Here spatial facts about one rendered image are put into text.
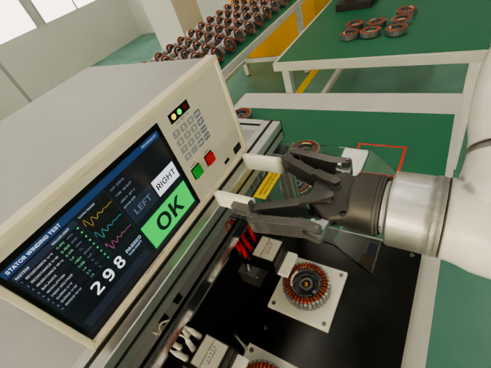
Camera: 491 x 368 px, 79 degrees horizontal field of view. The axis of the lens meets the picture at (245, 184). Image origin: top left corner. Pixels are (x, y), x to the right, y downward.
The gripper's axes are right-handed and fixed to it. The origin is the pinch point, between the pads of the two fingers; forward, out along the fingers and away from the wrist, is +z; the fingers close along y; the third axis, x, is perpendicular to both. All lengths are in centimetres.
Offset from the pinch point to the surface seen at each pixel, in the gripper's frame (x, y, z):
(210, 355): -26.0, -20.5, 4.4
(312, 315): -39.8, -1.7, -6.3
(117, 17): -61, 465, 638
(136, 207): 4.3, -12.4, 9.7
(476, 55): -44, 137, -31
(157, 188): 4.0, -8.1, 9.8
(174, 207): -0.9, -7.5, 9.8
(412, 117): -43, 84, -14
